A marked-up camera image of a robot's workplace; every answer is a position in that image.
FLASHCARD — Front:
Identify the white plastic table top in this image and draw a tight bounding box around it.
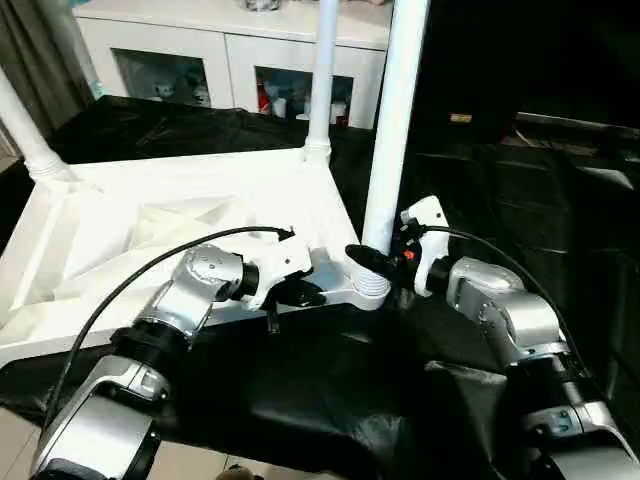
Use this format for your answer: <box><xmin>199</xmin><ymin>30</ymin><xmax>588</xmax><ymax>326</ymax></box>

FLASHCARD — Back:
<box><xmin>0</xmin><ymin>144</ymin><xmax>392</xmax><ymax>372</ymax></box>

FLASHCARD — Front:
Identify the black plastic sheet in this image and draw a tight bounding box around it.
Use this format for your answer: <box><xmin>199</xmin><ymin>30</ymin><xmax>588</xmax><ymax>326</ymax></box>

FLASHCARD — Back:
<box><xmin>0</xmin><ymin>93</ymin><xmax>640</xmax><ymax>480</ymax></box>

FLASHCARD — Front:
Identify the white glass-door cabinet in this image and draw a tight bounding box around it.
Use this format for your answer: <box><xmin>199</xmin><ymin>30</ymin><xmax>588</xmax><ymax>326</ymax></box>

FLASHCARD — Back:
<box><xmin>71</xmin><ymin>0</ymin><xmax>395</xmax><ymax>130</ymax></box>

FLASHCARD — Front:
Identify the light blue strip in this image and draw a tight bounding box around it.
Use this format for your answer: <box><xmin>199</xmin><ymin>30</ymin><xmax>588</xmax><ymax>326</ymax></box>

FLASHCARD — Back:
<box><xmin>86</xmin><ymin>63</ymin><xmax>105</xmax><ymax>100</ymax></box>

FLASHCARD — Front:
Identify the black backdrop cloth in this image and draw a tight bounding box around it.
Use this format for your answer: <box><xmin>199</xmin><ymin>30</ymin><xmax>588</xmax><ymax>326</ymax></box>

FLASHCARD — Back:
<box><xmin>393</xmin><ymin>0</ymin><xmax>640</xmax><ymax>147</ymax></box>

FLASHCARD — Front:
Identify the white plastic table leg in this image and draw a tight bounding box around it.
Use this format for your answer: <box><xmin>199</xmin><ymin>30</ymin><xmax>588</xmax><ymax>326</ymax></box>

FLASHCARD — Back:
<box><xmin>346</xmin><ymin>0</ymin><xmax>433</xmax><ymax>302</ymax></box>
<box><xmin>301</xmin><ymin>0</ymin><xmax>342</xmax><ymax>165</ymax></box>
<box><xmin>0</xmin><ymin>63</ymin><xmax>77</xmax><ymax>185</ymax></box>

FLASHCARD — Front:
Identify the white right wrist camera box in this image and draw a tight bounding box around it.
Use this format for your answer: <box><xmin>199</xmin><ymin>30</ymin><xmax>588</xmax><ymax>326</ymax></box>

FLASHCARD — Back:
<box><xmin>398</xmin><ymin>195</ymin><xmax>450</xmax><ymax>297</ymax></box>

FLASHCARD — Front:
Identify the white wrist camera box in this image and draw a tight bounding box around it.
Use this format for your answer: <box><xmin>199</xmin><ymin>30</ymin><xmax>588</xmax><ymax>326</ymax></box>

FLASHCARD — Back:
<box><xmin>238</xmin><ymin>228</ymin><xmax>315</xmax><ymax>315</ymax></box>
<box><xmin>398</xmin><ymin>195</ymin><xmax>450</xmax><ymax>297</ymax></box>

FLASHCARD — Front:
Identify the grey curtain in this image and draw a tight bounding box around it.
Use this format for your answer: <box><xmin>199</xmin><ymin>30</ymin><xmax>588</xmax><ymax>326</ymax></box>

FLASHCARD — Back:
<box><xmin>0</xmin><ymin>0</ymin><xmax>97</xmax><ymax>142</ymax></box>

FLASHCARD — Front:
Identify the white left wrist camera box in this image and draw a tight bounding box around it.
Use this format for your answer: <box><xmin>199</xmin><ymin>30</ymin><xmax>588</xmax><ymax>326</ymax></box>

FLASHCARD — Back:
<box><xmin>238</xmin><ymin>228</ymin><xmax>315</xmax><ymax>315</ymax></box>

